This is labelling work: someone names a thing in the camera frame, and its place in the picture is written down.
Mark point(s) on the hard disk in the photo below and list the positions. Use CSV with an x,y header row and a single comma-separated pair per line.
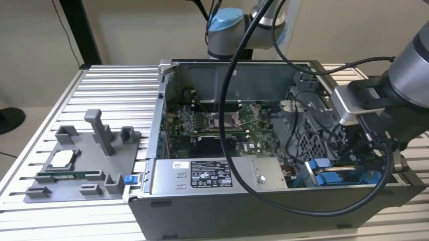
x,y
321,164

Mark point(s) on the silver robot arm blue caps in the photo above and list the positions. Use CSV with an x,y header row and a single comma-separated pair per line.
x,y
225,37

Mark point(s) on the grey metal disk bay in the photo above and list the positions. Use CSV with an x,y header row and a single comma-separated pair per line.
x,y
310,173

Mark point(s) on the blue bay latch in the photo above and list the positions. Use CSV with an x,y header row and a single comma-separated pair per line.
x,y
326,181

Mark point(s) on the grey perforated drive cage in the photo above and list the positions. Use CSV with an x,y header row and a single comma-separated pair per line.
x,y
285,130

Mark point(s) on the green motherboard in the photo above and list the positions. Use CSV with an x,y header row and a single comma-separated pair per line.
x,y
258,140

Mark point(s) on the CPU socket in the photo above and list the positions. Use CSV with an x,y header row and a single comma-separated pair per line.
x,y
214,123

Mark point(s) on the black expansion card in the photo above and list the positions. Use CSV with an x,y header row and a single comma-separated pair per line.
x,y
207,146

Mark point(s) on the black open PC case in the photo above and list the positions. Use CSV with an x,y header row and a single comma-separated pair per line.
x,y
234,216

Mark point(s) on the silver power supply unit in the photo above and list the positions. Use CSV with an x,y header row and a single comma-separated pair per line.
x,y
167,180

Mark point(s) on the blue case latch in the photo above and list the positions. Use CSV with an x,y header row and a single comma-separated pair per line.
x,y
130,180

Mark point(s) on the grey parts rack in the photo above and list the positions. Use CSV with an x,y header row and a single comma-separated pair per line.
x,y
90,150

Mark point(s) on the green RAM stick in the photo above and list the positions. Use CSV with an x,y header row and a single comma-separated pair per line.
x,y
75,175

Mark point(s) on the silver CPU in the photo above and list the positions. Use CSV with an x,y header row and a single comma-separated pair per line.
x,y
62,159

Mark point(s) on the black round stand base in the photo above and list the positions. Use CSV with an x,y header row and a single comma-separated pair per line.
x,y
9,120

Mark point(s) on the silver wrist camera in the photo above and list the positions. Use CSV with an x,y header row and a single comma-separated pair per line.
x,y
348,110

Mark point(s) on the black upright post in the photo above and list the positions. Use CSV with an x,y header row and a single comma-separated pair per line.
x,y
82,32

